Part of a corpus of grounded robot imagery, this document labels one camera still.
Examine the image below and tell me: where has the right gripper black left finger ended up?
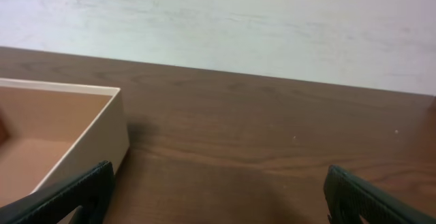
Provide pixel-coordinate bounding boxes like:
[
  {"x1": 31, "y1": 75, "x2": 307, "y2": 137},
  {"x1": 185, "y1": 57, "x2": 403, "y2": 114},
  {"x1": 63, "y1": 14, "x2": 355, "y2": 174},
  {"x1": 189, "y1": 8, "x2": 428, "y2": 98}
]
[{"x1": 1, "y1": 161, "x2": 114, "y2": 223}]

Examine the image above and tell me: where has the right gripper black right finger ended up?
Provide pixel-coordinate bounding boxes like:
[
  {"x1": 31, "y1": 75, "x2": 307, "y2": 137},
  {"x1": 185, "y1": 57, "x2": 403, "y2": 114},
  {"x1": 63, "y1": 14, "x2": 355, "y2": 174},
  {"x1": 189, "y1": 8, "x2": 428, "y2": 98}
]
[{"x1": 324, "y1": 165, "x2": 435, "y2": 224}]

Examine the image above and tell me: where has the white cardboard box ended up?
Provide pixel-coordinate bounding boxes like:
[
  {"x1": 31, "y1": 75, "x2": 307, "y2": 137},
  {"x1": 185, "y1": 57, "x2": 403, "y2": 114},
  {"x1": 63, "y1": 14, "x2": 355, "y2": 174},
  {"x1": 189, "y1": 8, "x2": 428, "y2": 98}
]
[{"x1": 1, "y1": 78, "x2": 129, "y2": 206}]

